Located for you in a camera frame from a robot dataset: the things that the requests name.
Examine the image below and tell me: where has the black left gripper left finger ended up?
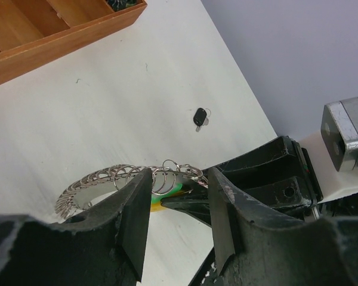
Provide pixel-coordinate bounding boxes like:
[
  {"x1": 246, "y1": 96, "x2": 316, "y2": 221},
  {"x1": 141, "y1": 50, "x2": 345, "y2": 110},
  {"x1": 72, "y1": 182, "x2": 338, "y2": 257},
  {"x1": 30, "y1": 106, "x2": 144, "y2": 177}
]
[{"x1": 0, "y1": 169, "x2": 153, "y2": 285}]

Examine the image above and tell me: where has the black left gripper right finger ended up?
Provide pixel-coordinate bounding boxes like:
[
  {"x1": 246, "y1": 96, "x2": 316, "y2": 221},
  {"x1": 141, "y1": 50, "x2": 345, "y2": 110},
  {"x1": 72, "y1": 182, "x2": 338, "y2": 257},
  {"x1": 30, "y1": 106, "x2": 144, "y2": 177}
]
[{"x1": 208, "y1": 168, "x2": 358, "y2": 285}]

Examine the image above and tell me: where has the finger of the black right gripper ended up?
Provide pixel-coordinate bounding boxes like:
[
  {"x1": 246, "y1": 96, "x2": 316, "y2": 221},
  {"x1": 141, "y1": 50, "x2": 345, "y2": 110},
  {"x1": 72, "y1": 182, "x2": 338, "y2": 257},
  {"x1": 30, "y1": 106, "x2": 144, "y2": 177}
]
[{"x1": 160, "y1": 135, "x2": 325, "y2": 227}]

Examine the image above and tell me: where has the metal keyring with yellow grip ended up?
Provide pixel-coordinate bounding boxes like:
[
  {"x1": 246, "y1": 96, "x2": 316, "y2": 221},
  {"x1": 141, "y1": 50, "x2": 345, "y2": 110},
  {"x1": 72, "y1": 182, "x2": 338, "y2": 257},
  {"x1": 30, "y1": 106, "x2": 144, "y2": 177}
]
[{"x1": 54, "y1": 159, "x2": 208, "y2": 219}]

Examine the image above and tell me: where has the green key tag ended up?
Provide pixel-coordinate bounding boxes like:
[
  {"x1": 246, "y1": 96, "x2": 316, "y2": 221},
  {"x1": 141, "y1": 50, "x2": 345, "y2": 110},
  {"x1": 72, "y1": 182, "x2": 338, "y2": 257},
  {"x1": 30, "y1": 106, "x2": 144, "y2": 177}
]
[{"x1": 151, "y1": 183, "x2": 183, "y2": 204}]

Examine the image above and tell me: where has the black headed key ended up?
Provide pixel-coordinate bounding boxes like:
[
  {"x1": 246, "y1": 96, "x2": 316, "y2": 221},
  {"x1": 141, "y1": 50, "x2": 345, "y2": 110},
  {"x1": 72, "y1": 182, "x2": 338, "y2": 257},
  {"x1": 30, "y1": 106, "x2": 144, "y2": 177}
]
[{"x1": 193, "y1": 107, "x2": 212, "y2": 132}]

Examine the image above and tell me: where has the wooden compartment tray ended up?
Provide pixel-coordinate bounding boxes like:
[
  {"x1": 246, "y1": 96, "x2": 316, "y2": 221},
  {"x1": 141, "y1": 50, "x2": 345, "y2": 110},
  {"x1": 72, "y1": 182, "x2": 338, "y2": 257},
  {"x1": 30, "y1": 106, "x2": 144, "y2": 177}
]
[{"x1": 0, "y1": 0, "x2": 147, "y2": 85}]

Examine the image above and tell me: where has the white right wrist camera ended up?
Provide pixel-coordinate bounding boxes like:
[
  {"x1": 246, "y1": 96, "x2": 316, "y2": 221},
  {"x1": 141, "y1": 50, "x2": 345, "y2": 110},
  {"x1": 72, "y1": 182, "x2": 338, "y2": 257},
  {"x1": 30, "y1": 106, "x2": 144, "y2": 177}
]
[{"x1": 300, "y1": 97, "x2": 358, "y2": 203}]

